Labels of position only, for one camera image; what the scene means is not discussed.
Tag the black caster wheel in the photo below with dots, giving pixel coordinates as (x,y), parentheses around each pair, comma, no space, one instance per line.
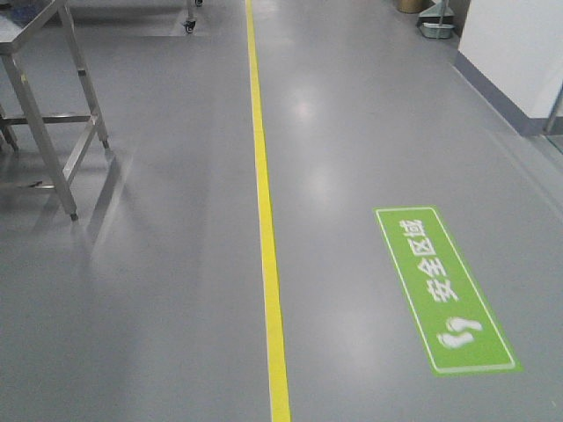
(189,26)

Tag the green floor safety sign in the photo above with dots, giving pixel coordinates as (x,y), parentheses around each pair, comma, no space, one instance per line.
(458,329)

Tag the grey dustpan with handle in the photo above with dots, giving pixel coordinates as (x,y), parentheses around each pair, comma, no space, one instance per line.
(437,21)

